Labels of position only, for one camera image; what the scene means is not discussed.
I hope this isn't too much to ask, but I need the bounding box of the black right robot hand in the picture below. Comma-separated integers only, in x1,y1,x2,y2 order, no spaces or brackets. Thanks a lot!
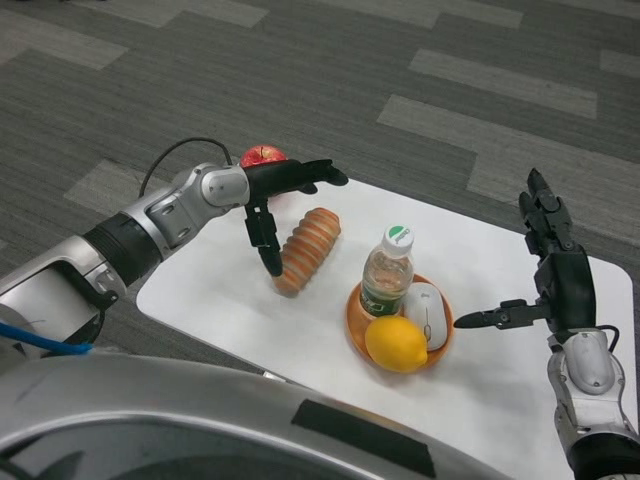
452,167,597,344

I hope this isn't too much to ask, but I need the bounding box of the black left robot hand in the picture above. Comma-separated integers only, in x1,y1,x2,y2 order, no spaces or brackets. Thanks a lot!
243,158,350,278

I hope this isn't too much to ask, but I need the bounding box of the striped bread roll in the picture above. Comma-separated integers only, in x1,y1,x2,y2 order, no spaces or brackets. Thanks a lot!
273,207,343,299

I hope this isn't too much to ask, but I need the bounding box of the red apple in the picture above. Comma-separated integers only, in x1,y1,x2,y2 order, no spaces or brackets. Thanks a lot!
239,144,300,206

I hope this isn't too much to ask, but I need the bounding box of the white computer mouse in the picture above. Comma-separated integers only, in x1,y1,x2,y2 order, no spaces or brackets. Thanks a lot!
403,281,450,352

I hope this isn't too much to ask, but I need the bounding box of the clear water bottle white cap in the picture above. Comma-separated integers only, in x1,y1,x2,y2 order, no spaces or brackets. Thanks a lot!
360,224,416,321

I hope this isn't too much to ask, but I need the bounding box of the orange round plate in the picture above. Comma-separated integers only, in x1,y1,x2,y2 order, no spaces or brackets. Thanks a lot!
346,273,456,369

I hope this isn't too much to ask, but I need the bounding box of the yellow lemon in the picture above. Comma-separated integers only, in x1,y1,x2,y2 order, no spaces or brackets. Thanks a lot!
363,315,430,372

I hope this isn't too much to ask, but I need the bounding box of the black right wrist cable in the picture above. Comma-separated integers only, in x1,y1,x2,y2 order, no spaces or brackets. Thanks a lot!
594,324,621,361

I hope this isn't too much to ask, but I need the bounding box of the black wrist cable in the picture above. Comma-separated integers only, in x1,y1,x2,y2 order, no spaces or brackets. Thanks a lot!
594,324,621,361
138,138,236,199

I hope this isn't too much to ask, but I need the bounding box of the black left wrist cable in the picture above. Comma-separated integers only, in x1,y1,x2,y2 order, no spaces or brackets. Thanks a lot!
138,138,236,199

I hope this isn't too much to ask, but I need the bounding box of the blue cable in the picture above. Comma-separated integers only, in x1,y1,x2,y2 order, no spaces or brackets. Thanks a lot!
0,319,95,355

